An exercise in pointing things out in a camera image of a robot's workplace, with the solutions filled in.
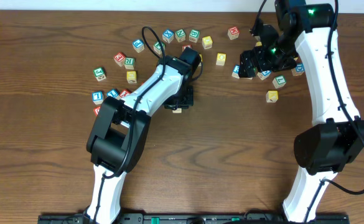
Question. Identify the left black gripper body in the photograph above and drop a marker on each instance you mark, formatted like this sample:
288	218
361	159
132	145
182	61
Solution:
179	101

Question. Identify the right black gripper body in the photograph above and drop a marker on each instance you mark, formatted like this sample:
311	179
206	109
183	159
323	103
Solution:
247	63

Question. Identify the red I block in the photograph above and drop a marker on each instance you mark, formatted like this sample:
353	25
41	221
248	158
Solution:
186	46

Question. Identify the blue 2 block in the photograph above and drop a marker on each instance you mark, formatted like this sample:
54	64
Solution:
235	72

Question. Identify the red A block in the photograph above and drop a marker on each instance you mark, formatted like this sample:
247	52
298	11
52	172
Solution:
178	110

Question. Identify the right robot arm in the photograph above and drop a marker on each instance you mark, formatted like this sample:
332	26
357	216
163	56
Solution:
306	37

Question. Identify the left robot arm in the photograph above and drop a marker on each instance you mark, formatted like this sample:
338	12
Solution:
120	130

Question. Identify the yellow S block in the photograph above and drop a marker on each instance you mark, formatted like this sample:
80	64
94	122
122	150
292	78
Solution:
201	60

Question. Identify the yellow block upper right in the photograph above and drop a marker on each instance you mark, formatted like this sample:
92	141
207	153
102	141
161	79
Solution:
258	44

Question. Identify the blue 5 block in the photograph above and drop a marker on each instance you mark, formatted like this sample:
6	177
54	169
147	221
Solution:
263	75

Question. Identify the green N block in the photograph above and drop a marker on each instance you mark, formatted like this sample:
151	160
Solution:
180	35

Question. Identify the green B block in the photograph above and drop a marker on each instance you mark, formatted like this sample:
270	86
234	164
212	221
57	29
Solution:
194	35

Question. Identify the yellow block top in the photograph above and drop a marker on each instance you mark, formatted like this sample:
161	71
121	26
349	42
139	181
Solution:
207	42

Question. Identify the yellow O block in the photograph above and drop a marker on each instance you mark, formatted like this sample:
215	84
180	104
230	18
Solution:
221	59

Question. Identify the blue X block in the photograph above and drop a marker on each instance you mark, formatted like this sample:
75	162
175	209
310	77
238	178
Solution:
168	36

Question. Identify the blue D block right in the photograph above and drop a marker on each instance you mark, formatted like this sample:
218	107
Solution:
298	70

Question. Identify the green F block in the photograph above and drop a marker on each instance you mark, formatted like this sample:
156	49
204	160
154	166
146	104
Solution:
159	48

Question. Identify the yellow block lower right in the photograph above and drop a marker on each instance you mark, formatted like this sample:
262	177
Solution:
272	96

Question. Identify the red W block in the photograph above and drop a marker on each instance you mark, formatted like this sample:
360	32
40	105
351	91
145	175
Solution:
233	33

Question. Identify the blue P block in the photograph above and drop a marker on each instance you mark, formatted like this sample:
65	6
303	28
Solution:
138	45

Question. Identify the green R block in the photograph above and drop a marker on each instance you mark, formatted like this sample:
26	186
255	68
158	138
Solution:
129	63

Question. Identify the yellow block left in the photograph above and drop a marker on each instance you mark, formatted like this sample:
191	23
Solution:
131	76

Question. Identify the red Y block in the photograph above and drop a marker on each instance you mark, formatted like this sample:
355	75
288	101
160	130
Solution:
124	93

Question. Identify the green J block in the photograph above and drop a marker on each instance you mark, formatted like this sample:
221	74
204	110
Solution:
99	74

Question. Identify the blue L block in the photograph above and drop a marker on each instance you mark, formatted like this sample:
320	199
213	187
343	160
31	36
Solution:
97	97

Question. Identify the red U block left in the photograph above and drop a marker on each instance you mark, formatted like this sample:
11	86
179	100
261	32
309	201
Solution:
97	110

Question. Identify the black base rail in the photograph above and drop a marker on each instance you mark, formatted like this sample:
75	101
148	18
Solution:
138	218

